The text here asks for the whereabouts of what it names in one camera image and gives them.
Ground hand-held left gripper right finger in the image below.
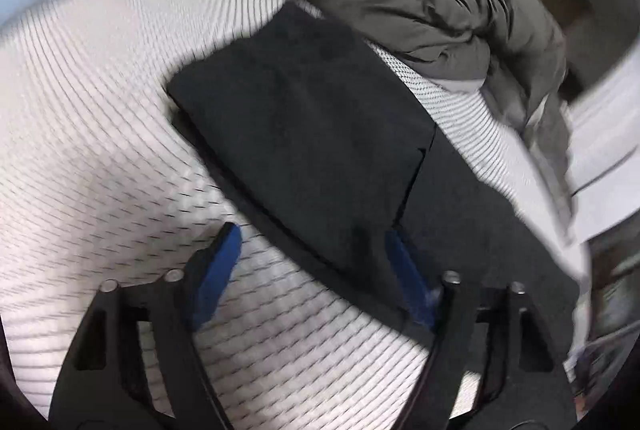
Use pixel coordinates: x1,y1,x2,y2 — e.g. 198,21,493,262
385,229,583,430

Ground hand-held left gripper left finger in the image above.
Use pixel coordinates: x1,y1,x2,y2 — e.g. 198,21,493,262
47,223,244,430

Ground black pants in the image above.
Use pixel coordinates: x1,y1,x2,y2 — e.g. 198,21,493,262
165,0,594,336

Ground white bed sheet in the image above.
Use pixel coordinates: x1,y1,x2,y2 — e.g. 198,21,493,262
565,45,640,243

